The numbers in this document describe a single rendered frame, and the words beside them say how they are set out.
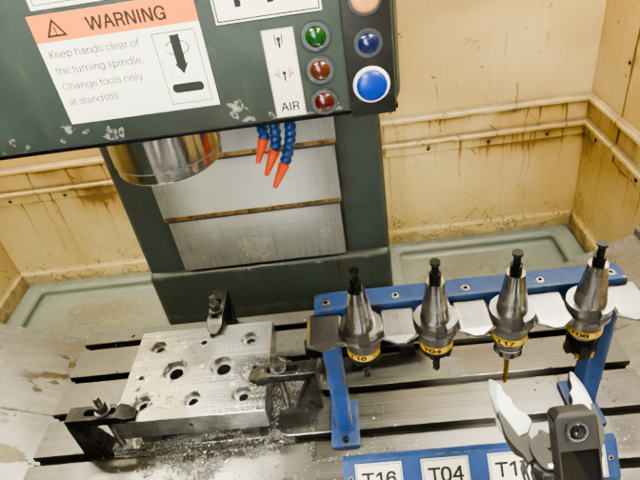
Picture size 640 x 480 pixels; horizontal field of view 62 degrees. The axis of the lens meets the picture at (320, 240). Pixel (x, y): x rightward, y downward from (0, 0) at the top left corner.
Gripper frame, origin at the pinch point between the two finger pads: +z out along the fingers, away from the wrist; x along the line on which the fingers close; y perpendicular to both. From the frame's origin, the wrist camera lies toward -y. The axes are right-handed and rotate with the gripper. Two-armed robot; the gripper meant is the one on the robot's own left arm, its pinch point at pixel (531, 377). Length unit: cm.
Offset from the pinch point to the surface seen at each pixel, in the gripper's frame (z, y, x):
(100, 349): 44, 33, -88
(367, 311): 8.7, -6.5, -20.8
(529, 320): 7.2, -3.1, 1.5
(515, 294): 8.5, -7.2, -0.3
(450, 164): 108, 31, 11
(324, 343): 7.5, -2.1, -27.6
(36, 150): 6, -38, -54
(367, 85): 5.5, -41.0, -18.4
